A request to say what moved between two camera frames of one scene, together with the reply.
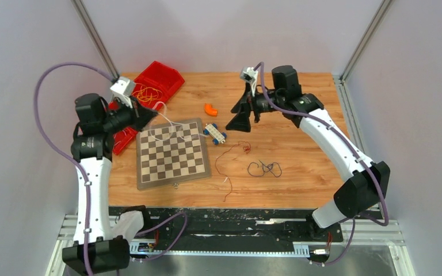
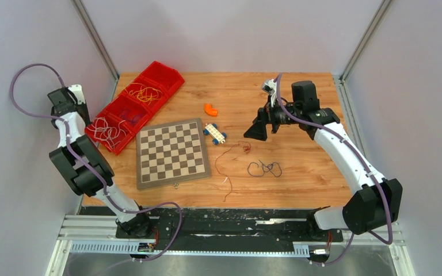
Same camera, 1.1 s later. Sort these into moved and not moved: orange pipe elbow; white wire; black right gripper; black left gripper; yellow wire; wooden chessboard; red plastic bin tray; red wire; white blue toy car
Moved: black left gripper; black right gripper; white wire
Not moved: white blue toy car; red wire; red plastic bin tray; yellow wire; orange pipe elbow; wooden chessboard
